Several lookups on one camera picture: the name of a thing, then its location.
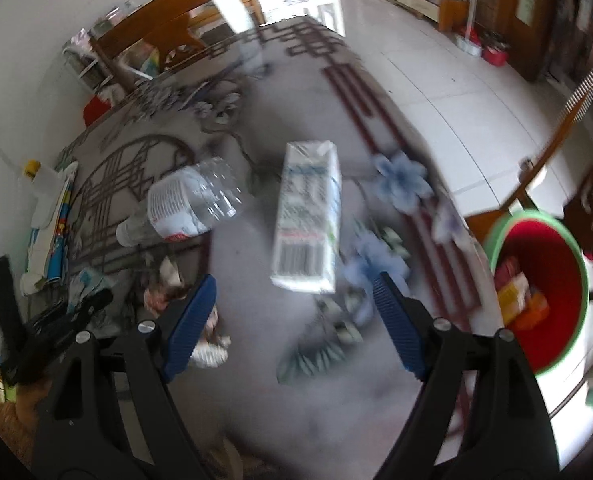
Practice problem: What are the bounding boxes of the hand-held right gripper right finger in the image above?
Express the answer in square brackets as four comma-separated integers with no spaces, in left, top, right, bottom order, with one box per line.
[371,271,562,480]

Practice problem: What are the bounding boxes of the white milk carton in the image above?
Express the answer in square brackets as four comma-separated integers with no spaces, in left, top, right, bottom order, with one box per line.
[270,140,342,295]

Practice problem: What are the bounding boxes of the spiral wrapped stick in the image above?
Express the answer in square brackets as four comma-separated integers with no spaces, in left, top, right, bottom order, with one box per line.
[564,37,593,118]

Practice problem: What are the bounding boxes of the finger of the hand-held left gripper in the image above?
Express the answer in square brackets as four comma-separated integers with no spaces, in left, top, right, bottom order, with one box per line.
[26,287,114,346]

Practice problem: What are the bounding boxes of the clear plastic bottle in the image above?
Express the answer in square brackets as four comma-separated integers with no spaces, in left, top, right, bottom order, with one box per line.
[116,156,244,247]

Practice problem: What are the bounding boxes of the white wire rack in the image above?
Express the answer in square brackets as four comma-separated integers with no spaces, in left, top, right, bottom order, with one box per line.
[64,35,107,91]

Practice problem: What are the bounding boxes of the red bin with green rim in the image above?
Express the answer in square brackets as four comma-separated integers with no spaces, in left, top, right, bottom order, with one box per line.
[485,210,590,377]

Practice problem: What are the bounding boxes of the white crumpled tissue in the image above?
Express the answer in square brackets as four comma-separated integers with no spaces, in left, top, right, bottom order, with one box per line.
[191,305,230,369]

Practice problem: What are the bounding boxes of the white bottle with yellow cap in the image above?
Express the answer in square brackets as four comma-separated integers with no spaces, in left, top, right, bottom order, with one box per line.
[24,160,67,211]

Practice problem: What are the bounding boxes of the red bucket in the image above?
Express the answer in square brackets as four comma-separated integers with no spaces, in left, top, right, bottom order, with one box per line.
[481,35,510,66]

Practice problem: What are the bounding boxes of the red stool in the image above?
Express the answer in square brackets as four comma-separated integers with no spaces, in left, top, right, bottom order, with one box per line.
[84,95,114,126]

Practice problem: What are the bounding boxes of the orange snack packet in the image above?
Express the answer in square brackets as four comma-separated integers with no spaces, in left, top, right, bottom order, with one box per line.
[514,292,548,331]

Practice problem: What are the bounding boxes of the grey printed tablecloth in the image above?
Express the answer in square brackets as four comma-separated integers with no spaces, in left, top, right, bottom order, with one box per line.
[26,15,507,480]

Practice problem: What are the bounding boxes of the brown printed paper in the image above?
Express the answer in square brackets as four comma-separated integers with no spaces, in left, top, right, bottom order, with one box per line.
[494,255,522,283]

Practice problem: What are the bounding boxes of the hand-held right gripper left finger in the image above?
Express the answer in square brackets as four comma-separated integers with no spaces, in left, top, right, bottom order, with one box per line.
[32,272,218,480]

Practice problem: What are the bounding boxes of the yellow cardboard box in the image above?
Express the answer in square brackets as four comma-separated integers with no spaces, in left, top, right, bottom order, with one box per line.
[497,275,530,326]

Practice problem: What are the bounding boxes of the red white crumpled wrapper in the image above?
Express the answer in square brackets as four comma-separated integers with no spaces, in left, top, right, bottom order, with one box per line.
[144,255,192,311]

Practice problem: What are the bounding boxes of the wooden bench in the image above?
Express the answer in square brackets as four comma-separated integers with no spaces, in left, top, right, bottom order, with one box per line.
[89,0,262,86]

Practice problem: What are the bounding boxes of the person's left hand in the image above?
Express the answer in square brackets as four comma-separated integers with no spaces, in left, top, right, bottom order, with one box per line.
[0,382,42,466]

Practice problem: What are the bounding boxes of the blue white crumpled wrapper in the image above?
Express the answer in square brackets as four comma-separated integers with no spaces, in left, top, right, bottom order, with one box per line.
[66,267,114,311]

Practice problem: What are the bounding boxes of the white stool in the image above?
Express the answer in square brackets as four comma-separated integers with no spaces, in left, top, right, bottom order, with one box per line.
[304,0,345,36]

